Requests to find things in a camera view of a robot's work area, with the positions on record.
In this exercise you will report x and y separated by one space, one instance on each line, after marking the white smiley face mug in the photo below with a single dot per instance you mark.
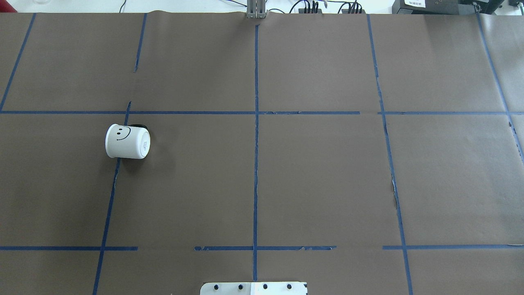
127 141

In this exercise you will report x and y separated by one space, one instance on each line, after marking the black box with label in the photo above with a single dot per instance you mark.
445 7

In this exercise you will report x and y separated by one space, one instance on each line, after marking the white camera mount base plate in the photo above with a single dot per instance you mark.
255 288

